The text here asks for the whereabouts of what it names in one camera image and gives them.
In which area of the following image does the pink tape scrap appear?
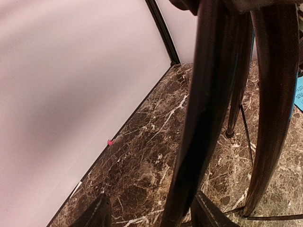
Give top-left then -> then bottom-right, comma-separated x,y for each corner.
107,140 -> 115,146

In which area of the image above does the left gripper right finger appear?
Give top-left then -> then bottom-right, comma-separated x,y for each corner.
190,191 -> 239,227

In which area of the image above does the right black frame post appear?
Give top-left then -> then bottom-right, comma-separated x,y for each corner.
145,0 -> 180,66

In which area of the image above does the black music stand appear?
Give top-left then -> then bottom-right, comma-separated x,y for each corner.
161,0 -> 301,227

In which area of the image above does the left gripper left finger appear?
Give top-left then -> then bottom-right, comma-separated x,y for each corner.
73,193 -> 111,227

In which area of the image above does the blue sheet music page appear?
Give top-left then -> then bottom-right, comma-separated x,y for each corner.
294,77 -> 303,111

